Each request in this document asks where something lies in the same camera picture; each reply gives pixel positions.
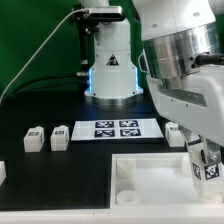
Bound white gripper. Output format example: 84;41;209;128
147;66;224;166

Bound white square tabletop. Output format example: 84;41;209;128
109;152;224;209

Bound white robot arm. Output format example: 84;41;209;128
80;0;224;166

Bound marker sheet with tags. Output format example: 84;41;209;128
71;118;163;141

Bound white block left edge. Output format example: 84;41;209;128
0;161;7;186

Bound white front rail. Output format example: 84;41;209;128
0;205;224;224

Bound grey camera on mount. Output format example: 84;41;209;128
89;6;122;20

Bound black camera stand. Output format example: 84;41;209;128
69;4;99;71

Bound white cable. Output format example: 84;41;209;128
0;8;90;105

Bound black cable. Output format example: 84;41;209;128
6;73;88;98

